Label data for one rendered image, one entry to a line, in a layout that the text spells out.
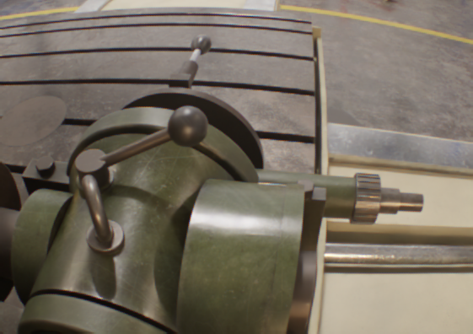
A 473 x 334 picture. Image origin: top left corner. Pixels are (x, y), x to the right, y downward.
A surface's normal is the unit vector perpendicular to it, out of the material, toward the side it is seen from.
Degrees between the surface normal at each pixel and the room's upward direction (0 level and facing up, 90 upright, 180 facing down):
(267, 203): 13
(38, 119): 0
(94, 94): 0
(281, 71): 0
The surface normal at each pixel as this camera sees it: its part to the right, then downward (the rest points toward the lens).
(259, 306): -0.12, -0.18
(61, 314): -0.19, -0.76
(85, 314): 0.04, -0.76
